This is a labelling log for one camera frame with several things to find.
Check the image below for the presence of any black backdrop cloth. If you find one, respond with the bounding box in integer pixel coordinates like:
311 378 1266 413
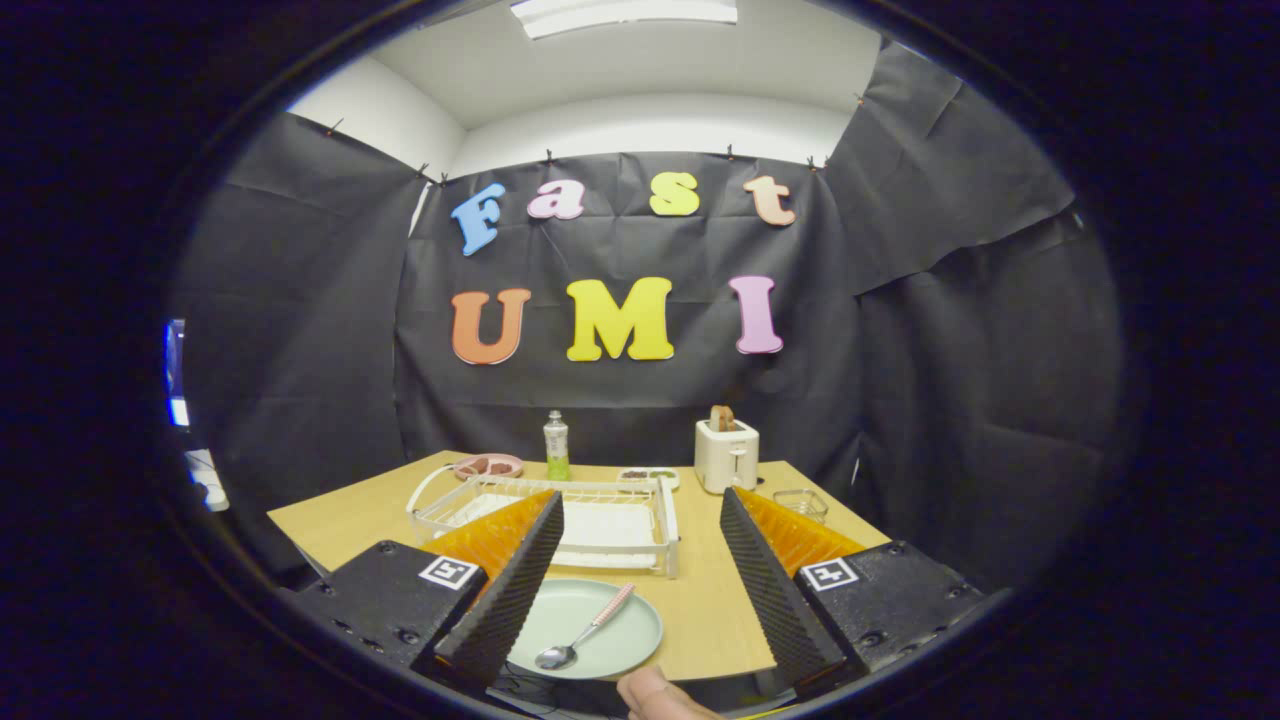
170 40 1121 591

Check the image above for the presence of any white toaster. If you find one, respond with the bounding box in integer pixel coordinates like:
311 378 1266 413
694 418 761 495

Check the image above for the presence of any white wire dish rack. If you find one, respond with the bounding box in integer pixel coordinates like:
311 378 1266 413
405 463 683 581

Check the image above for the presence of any clear wire basket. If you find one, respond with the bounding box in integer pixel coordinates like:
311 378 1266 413
772 488 830 526

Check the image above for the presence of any pink plate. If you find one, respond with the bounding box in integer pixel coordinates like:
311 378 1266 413
452 453 525 482

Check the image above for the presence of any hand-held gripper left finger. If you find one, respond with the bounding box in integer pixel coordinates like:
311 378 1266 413
290 489 566 691

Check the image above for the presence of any pink checkered handle spoon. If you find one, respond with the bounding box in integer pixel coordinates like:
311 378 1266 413
534 583 637 672

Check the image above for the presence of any light green plate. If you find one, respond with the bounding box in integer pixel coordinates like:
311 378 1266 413
505 578 665 682

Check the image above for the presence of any green drink bottle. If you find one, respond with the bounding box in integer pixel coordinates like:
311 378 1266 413
542 410 572 482

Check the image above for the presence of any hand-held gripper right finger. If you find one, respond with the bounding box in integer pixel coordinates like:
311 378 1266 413
719 486 986 693

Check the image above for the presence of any ceiling light panel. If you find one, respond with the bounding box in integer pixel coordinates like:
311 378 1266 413
510 0 739 41

